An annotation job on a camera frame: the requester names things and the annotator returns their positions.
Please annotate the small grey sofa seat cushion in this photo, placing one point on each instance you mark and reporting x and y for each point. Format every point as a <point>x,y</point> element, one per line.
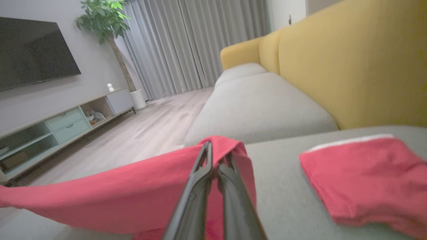
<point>240,70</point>

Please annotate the grey pleated curtain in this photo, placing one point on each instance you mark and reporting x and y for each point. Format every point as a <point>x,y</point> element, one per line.
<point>230,36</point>
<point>156,50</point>

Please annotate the low TV cabinet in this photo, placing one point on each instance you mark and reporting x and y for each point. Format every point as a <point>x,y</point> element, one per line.
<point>66,120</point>

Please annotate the green potted tree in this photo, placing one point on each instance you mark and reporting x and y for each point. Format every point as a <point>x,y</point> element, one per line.
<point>103,20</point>

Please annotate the black flat television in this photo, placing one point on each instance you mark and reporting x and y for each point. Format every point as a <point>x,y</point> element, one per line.
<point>33,50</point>

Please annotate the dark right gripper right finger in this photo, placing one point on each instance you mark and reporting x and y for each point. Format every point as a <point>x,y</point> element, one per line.
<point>237,210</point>

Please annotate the grey white clutter in cabinet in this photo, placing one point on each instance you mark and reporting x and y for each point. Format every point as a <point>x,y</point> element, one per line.
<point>94,117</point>

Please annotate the yellow sofa end backrest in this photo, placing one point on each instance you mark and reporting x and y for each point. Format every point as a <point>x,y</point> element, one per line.
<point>240,51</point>

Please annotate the narrow yellow sofa backrest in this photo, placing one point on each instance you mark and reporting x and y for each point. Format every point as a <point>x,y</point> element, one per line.
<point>270,50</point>

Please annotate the red shorts with Bulls logo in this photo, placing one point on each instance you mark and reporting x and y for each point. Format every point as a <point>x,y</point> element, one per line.
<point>367,176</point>

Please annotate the red garment with striped trim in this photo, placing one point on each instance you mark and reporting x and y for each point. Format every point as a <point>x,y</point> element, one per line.
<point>116,190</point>

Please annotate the small white figurine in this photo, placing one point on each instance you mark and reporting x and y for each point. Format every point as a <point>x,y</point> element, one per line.
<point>110,88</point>

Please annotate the beige partition behind sofa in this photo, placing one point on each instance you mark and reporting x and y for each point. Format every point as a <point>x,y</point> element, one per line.
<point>320,5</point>

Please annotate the white ribbed plant pot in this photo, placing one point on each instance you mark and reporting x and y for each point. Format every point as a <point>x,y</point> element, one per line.
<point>138,99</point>

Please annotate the wide yellow sofa backrest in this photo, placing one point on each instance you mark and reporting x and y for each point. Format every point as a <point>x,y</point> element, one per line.
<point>350,66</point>

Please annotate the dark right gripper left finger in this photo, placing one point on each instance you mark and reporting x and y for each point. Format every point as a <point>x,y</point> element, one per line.
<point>195,200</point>

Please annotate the medium grey sofa seat cushion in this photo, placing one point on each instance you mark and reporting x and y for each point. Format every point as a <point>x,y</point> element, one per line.
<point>260,106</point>

